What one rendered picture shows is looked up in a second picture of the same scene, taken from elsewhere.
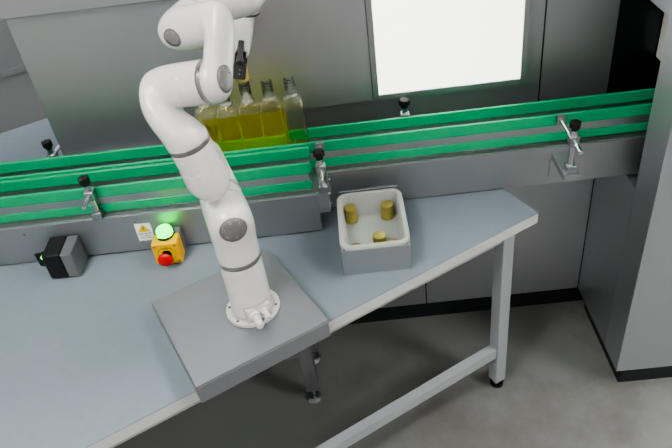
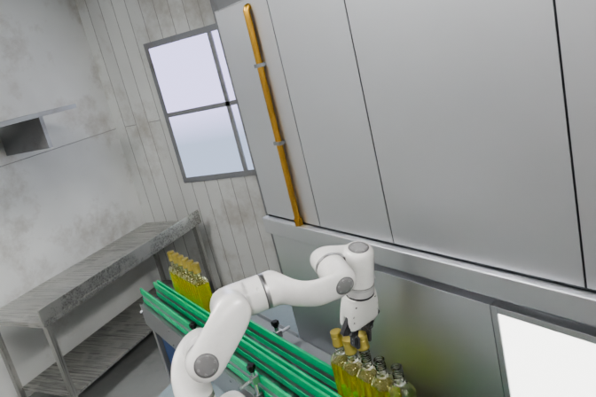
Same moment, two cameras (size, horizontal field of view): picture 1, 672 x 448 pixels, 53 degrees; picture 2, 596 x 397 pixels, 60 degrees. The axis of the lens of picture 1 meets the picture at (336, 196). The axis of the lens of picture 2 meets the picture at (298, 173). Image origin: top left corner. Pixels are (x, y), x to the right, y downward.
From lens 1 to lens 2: 1.11 m
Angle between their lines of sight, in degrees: 54
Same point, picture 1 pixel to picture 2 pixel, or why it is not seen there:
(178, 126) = (178, 384)
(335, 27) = (465, 336)
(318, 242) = not seen: outside the picture
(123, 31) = not seen: hidden behind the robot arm
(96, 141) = (313, 334)
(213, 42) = (206, 331)
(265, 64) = (408, 338)
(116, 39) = not seen: hidden behind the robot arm
